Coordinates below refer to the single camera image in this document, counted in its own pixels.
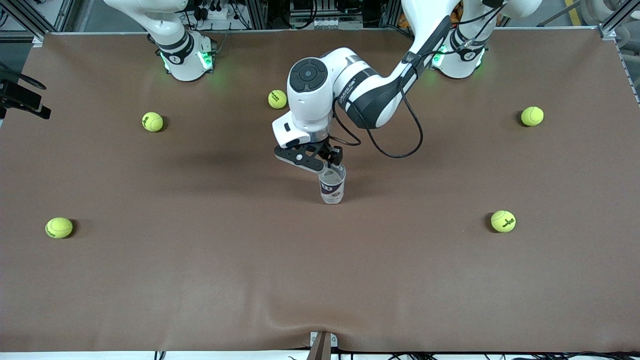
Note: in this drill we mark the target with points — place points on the grey electronics box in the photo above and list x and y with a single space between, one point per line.
325 22

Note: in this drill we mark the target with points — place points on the white power strip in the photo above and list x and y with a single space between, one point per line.
220 14

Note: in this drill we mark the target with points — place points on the metal table edge bracket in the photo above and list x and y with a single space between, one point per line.
322 347

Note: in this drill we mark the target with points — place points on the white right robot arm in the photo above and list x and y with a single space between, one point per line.
185 60

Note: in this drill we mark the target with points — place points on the orange packaged goods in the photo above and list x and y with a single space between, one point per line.
406 17

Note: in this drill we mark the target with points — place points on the white tennis ball can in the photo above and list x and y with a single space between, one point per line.
332 192

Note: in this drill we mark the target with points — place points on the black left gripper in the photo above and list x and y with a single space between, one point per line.
325 148

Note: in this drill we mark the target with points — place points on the yellow Head tennis ball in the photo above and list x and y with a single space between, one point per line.
277 99

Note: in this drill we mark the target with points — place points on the yellow Wilson tennis ball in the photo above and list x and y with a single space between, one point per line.
503 221
152 121

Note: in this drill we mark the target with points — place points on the brown table mat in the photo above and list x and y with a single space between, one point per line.
320 280

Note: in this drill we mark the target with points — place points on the aluminium frame profile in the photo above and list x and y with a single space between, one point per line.
37 37
607 31

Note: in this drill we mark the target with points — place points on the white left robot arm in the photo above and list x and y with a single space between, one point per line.
310 105

